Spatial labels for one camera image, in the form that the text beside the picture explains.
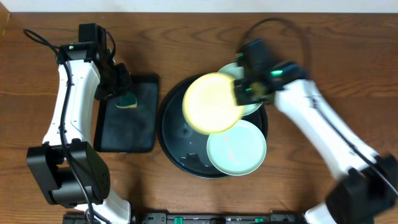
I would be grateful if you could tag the green yellow sponge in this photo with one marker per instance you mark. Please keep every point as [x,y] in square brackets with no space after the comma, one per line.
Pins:
[127,100]

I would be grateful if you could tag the black round tray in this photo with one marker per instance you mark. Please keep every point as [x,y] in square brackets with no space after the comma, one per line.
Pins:
[185,147]

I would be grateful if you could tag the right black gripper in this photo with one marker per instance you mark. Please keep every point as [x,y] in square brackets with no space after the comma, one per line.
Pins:
[240,96]

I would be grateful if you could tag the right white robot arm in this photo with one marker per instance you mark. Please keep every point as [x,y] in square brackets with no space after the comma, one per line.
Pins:
[366,182]

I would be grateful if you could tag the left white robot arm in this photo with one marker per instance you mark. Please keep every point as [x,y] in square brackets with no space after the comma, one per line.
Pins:
[66,167]

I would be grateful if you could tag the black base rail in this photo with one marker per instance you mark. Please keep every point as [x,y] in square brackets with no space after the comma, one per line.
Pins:
[163,218]

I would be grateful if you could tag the black rectangular tray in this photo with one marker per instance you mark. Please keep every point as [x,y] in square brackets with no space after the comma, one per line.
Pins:
[129,130]

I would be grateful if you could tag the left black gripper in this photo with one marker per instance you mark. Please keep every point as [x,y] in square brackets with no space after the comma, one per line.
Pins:
[115,88]

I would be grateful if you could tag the light green front plate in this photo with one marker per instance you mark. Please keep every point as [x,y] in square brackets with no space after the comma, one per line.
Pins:
[237,151]

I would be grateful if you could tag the light green back plate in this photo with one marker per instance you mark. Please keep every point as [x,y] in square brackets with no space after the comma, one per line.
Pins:
[237,72]

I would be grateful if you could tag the light green plate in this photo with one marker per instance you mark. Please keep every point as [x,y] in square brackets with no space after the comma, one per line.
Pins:
[237,72]
[237,151]

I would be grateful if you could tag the yellow plate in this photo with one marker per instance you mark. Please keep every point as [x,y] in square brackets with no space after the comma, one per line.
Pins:
[209,104]

